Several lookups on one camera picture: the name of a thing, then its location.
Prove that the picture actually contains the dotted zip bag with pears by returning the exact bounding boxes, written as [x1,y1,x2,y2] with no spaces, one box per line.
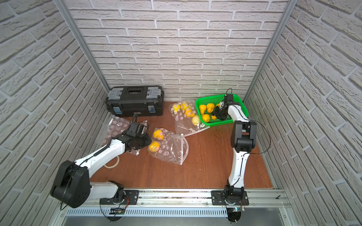
[96,116,149,155]

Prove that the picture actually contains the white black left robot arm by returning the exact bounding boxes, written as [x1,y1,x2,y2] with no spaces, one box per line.
[50,113,151,208]

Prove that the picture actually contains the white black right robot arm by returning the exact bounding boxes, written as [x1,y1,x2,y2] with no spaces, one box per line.
[212,94,257,203]

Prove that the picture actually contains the clear zip bag with pears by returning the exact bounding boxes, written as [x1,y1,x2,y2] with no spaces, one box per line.
[169,99,200,137]

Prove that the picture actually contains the black plastic toolbox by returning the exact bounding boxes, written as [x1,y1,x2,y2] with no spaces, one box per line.
[105,85,164,117]

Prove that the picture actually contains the green plastic basket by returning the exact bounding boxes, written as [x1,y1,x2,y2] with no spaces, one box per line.
[195,93,249,126]

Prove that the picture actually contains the clear tape roll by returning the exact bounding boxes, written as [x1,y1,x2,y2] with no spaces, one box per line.
[104,156,120,169]

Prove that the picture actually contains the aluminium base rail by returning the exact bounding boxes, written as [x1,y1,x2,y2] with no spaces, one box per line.
[59,188,291,219]

